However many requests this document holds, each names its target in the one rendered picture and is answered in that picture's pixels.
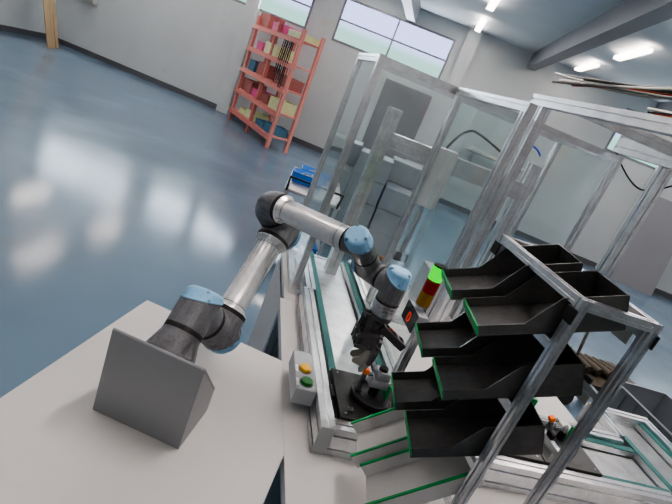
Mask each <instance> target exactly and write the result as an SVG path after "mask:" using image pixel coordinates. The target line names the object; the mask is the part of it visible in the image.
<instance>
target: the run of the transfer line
mask: <svg viewBox="0 0 672 504"><path fill-rule="evenodd" d="M590 404H591V403H590V402H588V404H587V405H586V407H585V408H584V410H583V411H582V413H581V414H580V415H579V417H578V418H577V419H578V421H579V420H580V419H581V417H582V416H583V414H584V413H585V411H586V410H587V408H588V407H589V406H590ZM594 428H595V429H599V430H603V431H605V432H606V434H607V435H608V436H609V437H610V438H611V440H610V441H609V442H610V443H611V444H612V445H613V446H614V449H613V450H612V451H610V452H611V453H610V454H611V455H612V456H613V457H614V458H615V459H616V461H617V462H618V463H619V464H620V465H621V467H622V468H623V469H624V470H625V471H626V473H627V474H628V475H629V476H630V478H631V479H632V480H633V481H634V482H638V483H642V484H646V485H647V486H648V487H649V488H652V489H655V490H656V492H657V493H658V494H657V495H660V496H661V497H662V499H663V501H662V502H661V503H660V504H672V443H671V442H670V441H669V440H668V439H667V438H666V437H665V436H664V435H663V434H662V433H661V432H660V431H659V430H658V429H657V428H656V427H655V426H654V425H653V424H652V423H651V422H650V421H649V420H648V419H647V418H646V417H643V416H639V415H635V414H631V413H628V412H624V411H620V410H616V409H613V408H609V407H608V408H607V409H606V411H605V412H604V414H603V415H602V417H601V418H600V420H599V421H598V422H597V424H596V425H595V427H594Z"/></svg>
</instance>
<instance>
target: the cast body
mask: <svg viewBox="0 0 672 504"><path fill-rule="evenodd" d="M372 373H373V376H367V378H366V379H367V382H368V386H369V387H372V388H376V389H380V390H384V391H387V389H388V387H389V386H392V385H391V382H389V381H390V379H391V372H390V369H389V368H388V367H387V366H385V365H380V366H379V365H376V367H375V369H374V372H372Z"/></svg>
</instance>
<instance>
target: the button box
mask: <svg viewBox="0 0 672 504"><path fill-rule="evenodd" d="M302 363H306V364H308V365H310V366H311V368H312V370H311V372H310V373H305V372H302V371H301V370H300V365H301V364H302ZM304 376H307V377H310V378H311V379H312V380H313V384H312V386H310V387H307V386H304V385H303V384H302V383H301V378H302V377H304ZM289 382H290V401H291V402H292V403H297V404H301V405H306V406H311V405H312V403H313V401H314V398H315V396H316V394H317V388H316V380H315V372H314V364H313V356H312V354H310V353H306V352H302V351H298V350H294V351H293V353H292V356H291V358H290V360H289Z"/></svg>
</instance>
